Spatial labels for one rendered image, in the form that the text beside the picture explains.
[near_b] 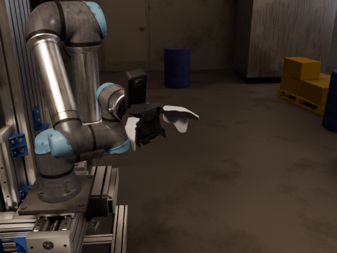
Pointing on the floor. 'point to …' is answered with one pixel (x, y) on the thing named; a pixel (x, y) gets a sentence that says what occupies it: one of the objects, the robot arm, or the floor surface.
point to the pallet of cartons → (304, 83)
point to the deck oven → (281, 36)
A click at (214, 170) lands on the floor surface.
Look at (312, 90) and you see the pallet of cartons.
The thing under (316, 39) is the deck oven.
